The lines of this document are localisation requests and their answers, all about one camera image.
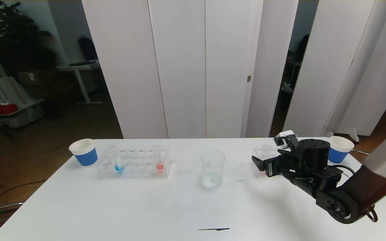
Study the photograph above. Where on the clear conical test tube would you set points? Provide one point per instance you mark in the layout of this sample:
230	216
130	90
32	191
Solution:
266	149

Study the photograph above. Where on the white machine base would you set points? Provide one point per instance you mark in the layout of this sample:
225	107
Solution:
22	115

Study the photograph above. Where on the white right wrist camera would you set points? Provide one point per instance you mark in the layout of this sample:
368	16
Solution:
280	142

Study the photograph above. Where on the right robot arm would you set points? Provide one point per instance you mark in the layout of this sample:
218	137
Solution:
313	154

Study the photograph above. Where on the test tube with red liquid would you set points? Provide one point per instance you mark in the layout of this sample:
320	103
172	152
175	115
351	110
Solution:
159	165

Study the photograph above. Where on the white folding screen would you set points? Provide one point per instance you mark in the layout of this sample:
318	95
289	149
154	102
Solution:
179	67
330	67

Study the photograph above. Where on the dark office chair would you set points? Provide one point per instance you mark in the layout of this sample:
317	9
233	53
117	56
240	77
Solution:
303	47

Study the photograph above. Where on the clear acrylic tube rack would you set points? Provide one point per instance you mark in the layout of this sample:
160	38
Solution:
258	151
136	165

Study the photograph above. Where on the black backpack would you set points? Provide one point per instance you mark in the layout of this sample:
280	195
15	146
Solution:
87	48

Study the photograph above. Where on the blue white paper cup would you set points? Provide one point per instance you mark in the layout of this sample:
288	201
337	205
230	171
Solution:
85	155
338	154

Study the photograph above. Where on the brown cardboard box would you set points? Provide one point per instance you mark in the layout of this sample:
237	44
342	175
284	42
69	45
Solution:
34	82

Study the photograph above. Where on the green potted plant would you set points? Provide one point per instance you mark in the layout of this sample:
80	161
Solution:
15	33

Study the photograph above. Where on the test tube with blue liquid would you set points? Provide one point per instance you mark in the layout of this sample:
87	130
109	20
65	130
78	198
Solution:
118	167

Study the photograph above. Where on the white desk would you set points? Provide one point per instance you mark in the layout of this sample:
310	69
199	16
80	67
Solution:
79	65

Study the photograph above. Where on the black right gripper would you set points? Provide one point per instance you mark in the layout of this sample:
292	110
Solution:
268	169

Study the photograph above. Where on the metal chair base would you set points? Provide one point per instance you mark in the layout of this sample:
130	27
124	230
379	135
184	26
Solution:
5	207

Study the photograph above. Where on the metal stand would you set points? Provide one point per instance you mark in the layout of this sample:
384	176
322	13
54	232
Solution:
360	152

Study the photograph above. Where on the clear plastic beaker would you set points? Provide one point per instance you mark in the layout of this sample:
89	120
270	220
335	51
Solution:
212	170

